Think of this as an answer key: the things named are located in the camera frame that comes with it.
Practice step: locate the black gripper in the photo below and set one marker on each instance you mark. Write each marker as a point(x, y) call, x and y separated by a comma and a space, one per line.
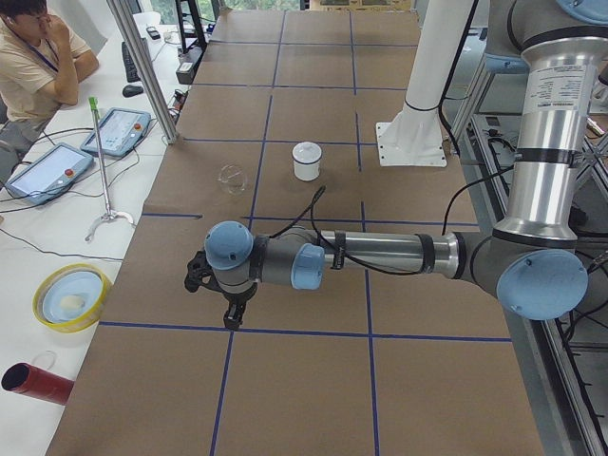
point(238, 298)

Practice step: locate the white enamel cup lid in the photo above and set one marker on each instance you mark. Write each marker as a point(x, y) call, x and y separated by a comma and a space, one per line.
point(307, 153)

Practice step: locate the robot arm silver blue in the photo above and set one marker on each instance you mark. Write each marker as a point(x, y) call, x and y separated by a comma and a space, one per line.
point(528, 262)

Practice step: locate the clear glass funnel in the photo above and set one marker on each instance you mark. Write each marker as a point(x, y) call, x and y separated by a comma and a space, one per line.
point(232, 179)

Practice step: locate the white enamel cup blue rim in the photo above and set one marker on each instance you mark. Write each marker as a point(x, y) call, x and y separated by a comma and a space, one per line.
point(306, 167)

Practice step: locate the red cylinder tube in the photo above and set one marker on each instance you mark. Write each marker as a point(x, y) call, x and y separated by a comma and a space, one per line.
point(34, 382)

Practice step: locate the teach pendant far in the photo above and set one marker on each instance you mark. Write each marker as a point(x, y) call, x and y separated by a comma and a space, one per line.
point(121, 130)

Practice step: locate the teach pendant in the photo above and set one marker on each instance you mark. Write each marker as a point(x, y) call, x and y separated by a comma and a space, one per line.
point(121, 130)
point(51, 175)

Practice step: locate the teach pendant near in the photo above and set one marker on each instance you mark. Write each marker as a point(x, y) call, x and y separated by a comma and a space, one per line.
point(51, 175)

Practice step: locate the black computer mouse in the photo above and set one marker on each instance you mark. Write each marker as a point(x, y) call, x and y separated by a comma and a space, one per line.
point(130, 91)

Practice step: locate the black keyboard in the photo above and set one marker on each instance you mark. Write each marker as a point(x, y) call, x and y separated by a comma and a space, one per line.
point(130, 69)

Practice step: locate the seated person beige shirt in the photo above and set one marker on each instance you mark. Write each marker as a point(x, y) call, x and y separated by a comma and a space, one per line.
point(43, 62)

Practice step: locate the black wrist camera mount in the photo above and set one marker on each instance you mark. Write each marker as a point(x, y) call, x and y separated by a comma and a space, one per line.
point(200, 274)

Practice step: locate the metal reacher grabber green handle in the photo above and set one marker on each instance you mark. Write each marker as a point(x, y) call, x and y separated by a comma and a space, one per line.
point(109, 214)

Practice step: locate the aluminium frame post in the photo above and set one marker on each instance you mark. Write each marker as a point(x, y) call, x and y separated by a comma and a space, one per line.
point(130, 33)

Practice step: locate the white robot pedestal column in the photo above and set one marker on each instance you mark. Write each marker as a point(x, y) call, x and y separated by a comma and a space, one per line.
point(414, 137)

